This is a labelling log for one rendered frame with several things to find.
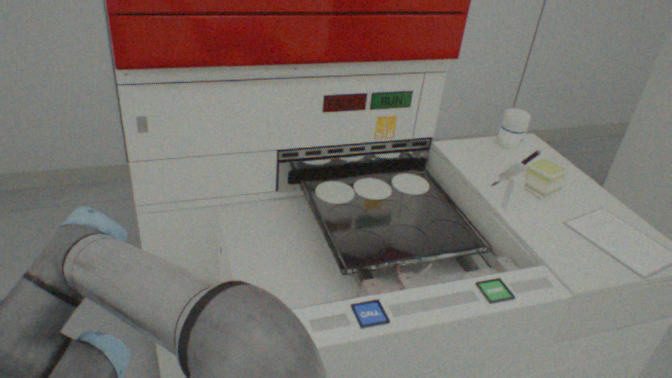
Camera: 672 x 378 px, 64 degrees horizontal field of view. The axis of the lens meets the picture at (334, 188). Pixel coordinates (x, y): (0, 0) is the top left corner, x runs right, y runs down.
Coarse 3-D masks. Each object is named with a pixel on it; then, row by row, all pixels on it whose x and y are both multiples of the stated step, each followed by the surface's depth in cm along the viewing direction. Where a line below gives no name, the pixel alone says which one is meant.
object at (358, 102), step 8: (328, 96) 134; (336, 96) 135; (344, 96) 136; (352, 96) 136; (360, 96) 137; (328, 104) 135; (336, 104) 136; (344, 104) 137; (352, 104) 138; (360, 104) 138
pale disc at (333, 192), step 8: (320, 184) 141; (328, 184) 141; (336, 184) 141; (344, 184) 142; (320, 192) 137; (328, 192) 138; (336, 192) 138; (344, 192) 138; (352, 192) 139; (328, 200) 135; (336, 200) 135; (344, 200) 135
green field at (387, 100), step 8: (376, 96) 138; (384, 96) 139; (392, 96) 140; (400, 96) 141; (408, 96) 142; (376, 104) 140; (384, 104) 141; (392, 104) 141; (400, 104) 142; (408, 104) 143
